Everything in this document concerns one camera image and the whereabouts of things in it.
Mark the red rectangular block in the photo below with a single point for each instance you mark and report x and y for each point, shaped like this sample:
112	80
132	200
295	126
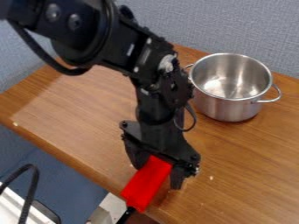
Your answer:
144	184

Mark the stainless steel pot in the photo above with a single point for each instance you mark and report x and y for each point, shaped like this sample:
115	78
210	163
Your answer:
232	85

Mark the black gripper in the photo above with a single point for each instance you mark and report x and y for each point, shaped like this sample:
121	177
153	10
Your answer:
164	142

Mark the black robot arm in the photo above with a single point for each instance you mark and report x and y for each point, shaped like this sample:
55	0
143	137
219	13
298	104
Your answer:
75	34

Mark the white equipment under table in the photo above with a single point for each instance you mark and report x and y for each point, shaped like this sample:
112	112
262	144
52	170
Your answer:
24	210

